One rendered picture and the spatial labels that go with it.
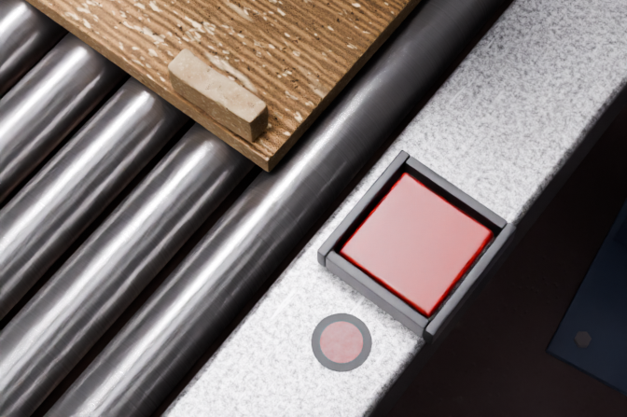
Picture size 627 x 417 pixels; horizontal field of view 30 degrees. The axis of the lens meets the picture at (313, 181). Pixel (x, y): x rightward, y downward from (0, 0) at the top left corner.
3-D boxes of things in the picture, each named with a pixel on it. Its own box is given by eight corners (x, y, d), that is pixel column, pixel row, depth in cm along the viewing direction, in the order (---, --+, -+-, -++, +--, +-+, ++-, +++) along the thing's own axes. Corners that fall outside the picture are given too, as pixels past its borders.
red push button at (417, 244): (493, 242, 63) (495, 231, 62) (427, 325, 61) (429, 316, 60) (403, 180, 65) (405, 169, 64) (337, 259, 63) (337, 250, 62)
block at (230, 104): (271, 126, 64) (269, 101, 62) (251, 149, 64) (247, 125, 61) (190, 69, 66) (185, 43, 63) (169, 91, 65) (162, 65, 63)
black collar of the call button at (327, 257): (513, 239, 63) (518, 227, 62) (431, 346, 61) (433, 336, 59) (400, 161, 65) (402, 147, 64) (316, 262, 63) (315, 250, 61)
